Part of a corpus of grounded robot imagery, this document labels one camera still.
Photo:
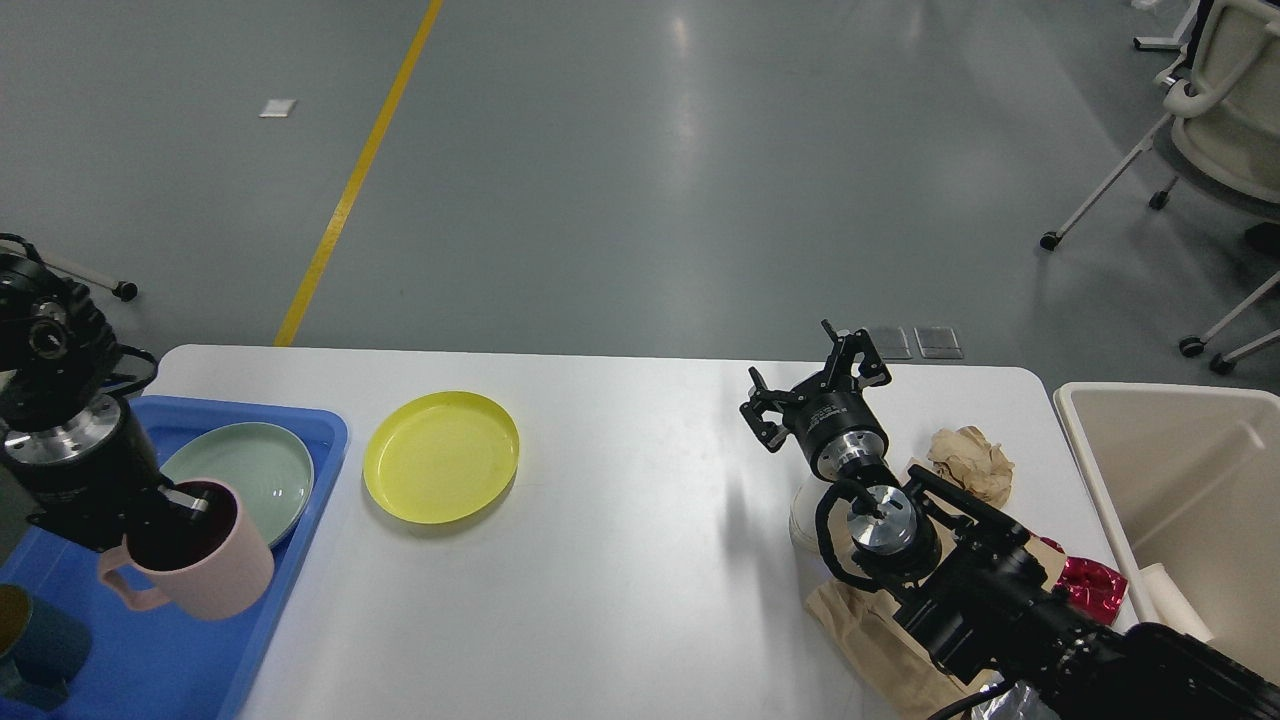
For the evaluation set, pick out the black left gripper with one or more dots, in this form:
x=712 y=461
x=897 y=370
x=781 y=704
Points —
x=96 y=477

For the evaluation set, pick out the crumpled brown paper ball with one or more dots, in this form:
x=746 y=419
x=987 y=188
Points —
x=967 y=459

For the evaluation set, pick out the brown paper bag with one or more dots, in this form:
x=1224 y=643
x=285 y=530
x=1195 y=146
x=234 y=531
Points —
x=884 y=655

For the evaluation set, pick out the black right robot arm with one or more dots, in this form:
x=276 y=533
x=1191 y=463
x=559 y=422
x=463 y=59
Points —
x=967 y=588

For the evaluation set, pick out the metal floor socket plate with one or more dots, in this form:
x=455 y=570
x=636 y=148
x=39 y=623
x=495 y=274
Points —
x=892 y=343

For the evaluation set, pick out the pink mug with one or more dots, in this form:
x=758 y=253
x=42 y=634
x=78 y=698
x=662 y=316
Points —
x=212 y=571

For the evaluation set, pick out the white paper scrap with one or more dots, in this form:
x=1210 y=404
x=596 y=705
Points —
x=278 y=108

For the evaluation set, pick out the white tissue roll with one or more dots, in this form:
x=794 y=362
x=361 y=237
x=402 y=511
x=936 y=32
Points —
x=1171 y=605

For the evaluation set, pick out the red foil wrapper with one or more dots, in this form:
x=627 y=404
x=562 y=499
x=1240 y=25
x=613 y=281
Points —
x=1092 y=587

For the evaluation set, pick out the white paper cup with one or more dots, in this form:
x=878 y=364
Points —
x=802 y=525

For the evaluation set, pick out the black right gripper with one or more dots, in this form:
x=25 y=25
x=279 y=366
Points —
x=837 y=432

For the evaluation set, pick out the blue plastic tray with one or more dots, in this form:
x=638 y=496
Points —
x=163 y=664

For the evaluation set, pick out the beige plastic bin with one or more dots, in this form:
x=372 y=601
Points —
x=1188 y=476

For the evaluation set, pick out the yellow plastic plate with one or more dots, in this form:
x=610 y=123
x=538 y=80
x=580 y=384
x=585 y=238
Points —
x=441 y=458

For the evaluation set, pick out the pale green plate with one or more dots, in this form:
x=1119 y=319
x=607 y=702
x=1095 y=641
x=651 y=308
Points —
x=269 y=466

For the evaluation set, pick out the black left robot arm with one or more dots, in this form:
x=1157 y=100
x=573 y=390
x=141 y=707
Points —
x=59 y=350

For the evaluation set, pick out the dark teal mug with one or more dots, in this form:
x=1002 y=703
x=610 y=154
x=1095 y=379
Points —
x=43 y=649

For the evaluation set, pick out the white office chair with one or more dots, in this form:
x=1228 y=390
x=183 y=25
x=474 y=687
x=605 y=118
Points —
x=1219 y=130

